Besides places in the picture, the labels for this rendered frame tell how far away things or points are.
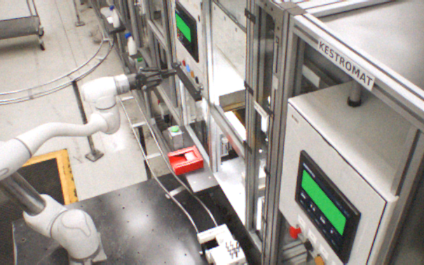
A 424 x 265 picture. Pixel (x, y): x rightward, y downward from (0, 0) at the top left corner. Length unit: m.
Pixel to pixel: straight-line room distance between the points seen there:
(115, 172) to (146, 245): 1.50
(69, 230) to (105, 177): 1.60
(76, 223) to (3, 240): 1.44
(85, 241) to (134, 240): 0.28
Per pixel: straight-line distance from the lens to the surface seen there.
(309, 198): 1.24
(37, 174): 3.90
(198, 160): 2.26
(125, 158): 3.81
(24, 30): 5.82
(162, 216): 2.39
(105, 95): 2.01
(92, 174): 3.75
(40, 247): 2.45
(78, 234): 2.13
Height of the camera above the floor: 2.49
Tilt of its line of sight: 39 degrees down
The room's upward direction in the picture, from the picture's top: 3 degrees counter-clockwise
